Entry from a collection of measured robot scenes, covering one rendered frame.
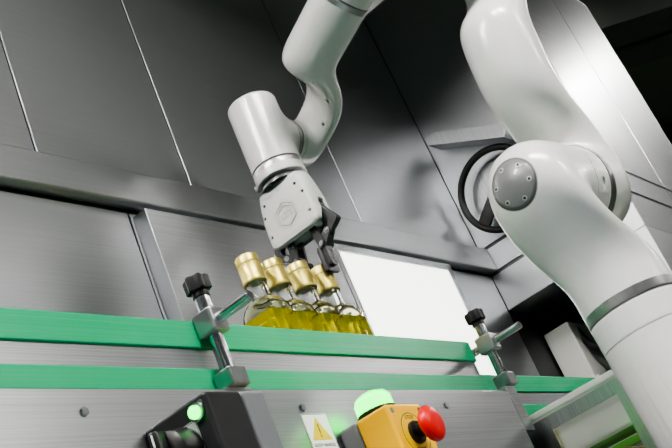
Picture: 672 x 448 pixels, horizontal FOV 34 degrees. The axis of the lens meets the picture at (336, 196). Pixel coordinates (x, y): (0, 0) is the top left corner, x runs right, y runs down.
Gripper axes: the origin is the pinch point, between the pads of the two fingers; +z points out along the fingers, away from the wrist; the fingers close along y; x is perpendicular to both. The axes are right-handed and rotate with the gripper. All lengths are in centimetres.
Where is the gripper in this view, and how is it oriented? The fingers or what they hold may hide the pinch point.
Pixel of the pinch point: (318, 267)
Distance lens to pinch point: 167.8
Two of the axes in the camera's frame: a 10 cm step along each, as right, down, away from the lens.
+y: 7.2, -5.4, -4.4
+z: 3.7, 8.3, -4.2
